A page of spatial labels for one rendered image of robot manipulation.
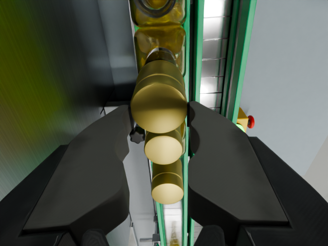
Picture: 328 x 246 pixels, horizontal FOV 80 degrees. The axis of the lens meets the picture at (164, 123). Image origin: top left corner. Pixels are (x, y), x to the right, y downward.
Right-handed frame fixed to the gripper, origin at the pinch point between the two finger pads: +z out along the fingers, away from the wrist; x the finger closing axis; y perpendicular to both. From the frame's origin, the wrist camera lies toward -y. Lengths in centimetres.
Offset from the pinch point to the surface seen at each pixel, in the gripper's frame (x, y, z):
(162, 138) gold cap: -0.1, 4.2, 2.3
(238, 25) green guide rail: 13.1, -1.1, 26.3
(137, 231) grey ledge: -13, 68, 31
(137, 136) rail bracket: -5.3, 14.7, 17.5
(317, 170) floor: 133, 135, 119
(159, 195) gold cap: -0.8, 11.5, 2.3
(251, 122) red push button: 24, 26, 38
